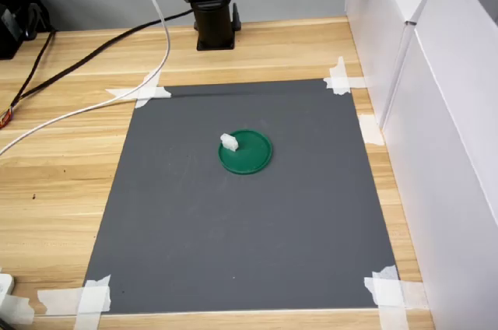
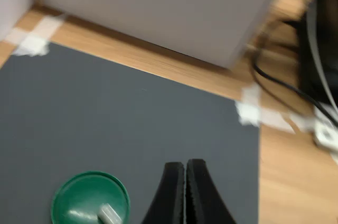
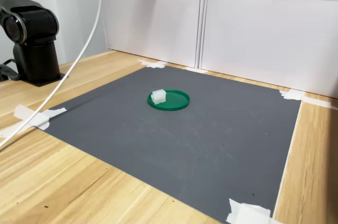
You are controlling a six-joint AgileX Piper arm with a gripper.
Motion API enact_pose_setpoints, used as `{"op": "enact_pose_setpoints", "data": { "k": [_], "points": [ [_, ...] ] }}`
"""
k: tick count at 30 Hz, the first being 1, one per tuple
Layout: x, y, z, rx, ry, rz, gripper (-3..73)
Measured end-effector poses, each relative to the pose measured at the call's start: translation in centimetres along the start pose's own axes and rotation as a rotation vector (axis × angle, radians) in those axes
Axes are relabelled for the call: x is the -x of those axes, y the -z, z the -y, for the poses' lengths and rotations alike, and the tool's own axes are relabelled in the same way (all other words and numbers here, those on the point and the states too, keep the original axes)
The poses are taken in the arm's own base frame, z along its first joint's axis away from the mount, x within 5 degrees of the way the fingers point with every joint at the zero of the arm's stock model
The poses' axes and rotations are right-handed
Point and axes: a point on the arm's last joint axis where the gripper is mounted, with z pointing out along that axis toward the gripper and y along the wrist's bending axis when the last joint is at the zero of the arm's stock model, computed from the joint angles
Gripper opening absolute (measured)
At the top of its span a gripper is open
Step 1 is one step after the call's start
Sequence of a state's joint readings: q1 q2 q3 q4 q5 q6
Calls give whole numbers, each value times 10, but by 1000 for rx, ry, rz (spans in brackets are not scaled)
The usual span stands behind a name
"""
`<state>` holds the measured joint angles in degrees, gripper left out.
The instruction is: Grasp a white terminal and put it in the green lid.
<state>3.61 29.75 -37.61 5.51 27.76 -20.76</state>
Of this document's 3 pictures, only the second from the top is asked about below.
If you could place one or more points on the small white plastic terminal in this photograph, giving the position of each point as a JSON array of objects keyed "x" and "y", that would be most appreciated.
[{"x": 108, "y": 213}]

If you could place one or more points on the round green lid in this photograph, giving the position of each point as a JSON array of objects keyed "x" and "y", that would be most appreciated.
[{"x": 79, "y": 192}]

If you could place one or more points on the dark grey mat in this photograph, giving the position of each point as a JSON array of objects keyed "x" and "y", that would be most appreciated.
[{"x": 118, "y": 118}]

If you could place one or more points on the white tape piece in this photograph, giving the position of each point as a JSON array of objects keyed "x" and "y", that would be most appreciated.
[
  {"x": 34, "y": 41},
  {"x": 249, "y": 110}
]

